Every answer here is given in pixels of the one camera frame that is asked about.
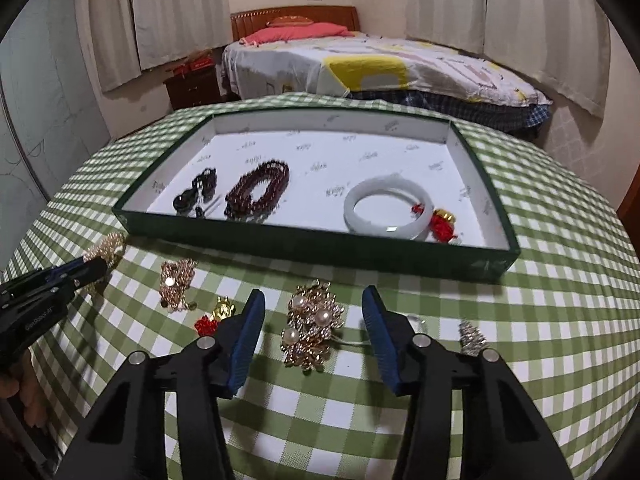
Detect cream pearl bracelet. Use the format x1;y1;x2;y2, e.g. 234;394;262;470
81;231;126;294

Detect red gold knot charm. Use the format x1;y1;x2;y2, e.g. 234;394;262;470
194;297;235;337

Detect rose gold chain brooch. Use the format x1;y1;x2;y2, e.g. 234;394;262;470
158;259;196;313

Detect black cord pendant necklace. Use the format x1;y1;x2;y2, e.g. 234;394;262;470
171;166;224;219

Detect red tassel gold charm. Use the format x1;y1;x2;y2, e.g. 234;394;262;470
411;203;458;244

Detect white jade bangle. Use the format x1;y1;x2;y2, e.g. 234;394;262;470
343;174;435;240

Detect dark red bead bracelet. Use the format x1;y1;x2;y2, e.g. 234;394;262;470
222;159;292;222

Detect small silver pearl brooch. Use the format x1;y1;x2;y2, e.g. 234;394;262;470
332;314;427;347

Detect person left hand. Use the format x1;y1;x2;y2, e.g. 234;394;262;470
0;349;48;428

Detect frosted glass wardrobe door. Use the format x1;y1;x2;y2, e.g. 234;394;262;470
1;0;111;264

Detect green white checkered tablecloth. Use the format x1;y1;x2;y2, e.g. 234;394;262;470
32;122;639;479

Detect wooden door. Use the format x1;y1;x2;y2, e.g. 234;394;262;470
617;167;640;255

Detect green shallow tray box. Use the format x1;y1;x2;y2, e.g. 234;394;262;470
113;106;521;283

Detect dark wooden nightstand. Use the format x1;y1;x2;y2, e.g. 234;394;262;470
164;66;222;110

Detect red boxes on nightstand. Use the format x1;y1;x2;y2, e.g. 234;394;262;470
170;53;216;76

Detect left window curtain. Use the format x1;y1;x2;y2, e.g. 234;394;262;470
88;0;232;92

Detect window curtain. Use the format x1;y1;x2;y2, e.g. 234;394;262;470
406;0;611;118
88;0;232;92

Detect wooden headboard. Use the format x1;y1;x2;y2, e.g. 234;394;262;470
230;4;361;41

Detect red pink pillow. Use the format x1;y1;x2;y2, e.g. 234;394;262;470
239;23;354;47

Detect orange embroidered cushion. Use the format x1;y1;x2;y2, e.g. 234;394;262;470
266;15;314;28

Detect bed with patterned sheet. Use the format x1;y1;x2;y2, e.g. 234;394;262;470
222;32;553;132

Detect right window curtain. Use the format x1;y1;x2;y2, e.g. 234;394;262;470
406;0;611;118

